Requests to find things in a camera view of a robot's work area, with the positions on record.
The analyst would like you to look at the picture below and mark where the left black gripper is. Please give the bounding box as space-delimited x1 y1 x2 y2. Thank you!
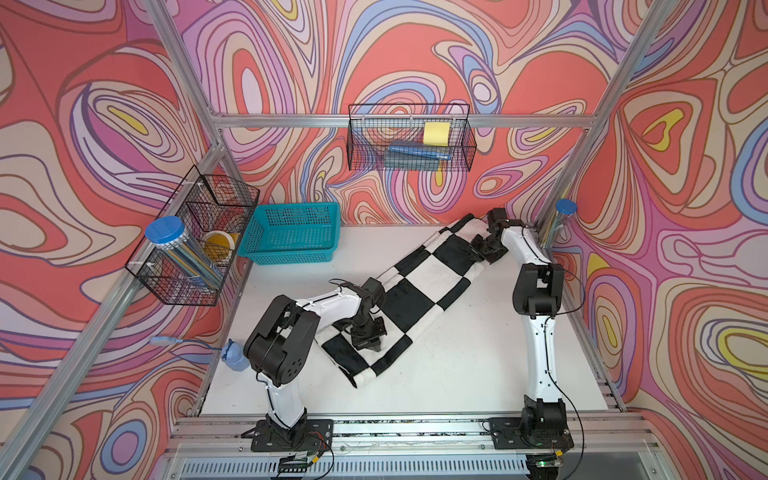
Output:
348 314 388 350

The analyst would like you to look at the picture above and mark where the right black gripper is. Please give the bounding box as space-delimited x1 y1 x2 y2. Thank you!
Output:
468 233 504 263

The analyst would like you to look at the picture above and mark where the black white checkered pillowcase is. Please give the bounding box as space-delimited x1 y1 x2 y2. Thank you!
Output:
315 214 490 388

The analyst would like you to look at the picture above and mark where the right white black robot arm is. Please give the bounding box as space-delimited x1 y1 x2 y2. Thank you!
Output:
471 208 572 449

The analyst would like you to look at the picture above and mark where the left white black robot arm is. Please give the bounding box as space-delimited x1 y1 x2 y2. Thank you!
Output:
243 278 386 434

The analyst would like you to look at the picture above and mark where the yellow tape roll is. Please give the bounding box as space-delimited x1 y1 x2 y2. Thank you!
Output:
201 230 235 264

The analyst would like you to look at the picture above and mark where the small blue capped tube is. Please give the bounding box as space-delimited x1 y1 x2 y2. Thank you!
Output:
541 198 578 249

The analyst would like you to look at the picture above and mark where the yellow sticky note pad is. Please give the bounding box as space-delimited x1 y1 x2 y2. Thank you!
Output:
422 121 451 147

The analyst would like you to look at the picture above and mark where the teal plastic basket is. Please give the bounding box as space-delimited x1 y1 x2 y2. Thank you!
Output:
238 202 341 265

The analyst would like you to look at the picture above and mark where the green circuit board left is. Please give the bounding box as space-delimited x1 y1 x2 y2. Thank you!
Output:
277 455 319 475

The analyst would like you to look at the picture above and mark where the green circuit board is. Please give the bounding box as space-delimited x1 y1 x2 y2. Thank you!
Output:
526 454 563 470
277 455 319 475

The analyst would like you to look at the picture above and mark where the clear jar with blue lid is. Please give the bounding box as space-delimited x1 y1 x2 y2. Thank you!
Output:
144 215 223 292

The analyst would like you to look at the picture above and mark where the green circuit board right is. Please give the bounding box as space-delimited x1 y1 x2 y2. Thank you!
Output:
526 454 563 470

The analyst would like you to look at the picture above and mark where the blue pen in wire basket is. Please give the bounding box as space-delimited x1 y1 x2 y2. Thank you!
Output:
387 144 453 161

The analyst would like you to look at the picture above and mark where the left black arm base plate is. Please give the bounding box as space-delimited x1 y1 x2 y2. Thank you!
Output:
250 418 334 453

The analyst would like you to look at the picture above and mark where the black wire basket on back wall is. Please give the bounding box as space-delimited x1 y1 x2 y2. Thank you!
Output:
347 101 477 172

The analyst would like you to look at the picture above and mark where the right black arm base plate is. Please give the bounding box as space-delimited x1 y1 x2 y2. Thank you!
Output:
488 417 574 452

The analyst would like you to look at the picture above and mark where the black wire basket on left rail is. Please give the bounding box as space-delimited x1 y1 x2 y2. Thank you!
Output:
125 167 260 306

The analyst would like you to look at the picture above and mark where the blue cable connector on wall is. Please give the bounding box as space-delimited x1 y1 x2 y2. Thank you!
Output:
149 336 183 345

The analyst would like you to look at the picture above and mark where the aluminium front rail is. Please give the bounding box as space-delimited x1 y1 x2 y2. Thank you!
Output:
152 412 675 479

